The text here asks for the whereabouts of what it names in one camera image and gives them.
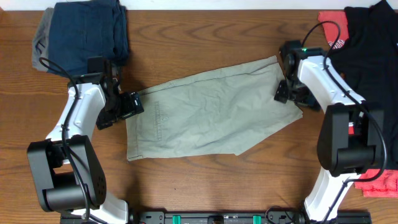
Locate khaki green shorts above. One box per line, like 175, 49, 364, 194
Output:
126, 56, 302, 161

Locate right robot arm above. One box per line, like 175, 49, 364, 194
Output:
274, 47, 387, 223

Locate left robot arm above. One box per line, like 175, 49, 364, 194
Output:
27, 57, 144, 223

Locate folded navy blue shorts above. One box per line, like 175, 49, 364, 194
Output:
48, 0, 129, 76

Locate black t-shirt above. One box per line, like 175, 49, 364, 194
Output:
330, 1, 397, 170

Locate folded grey garment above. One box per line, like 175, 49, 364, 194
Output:
32, 7, 54, 72

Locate red printed t-shirt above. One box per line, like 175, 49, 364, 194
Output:
318, 11, 397, 198

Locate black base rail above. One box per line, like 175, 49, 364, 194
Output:
60, 210, 373, 224

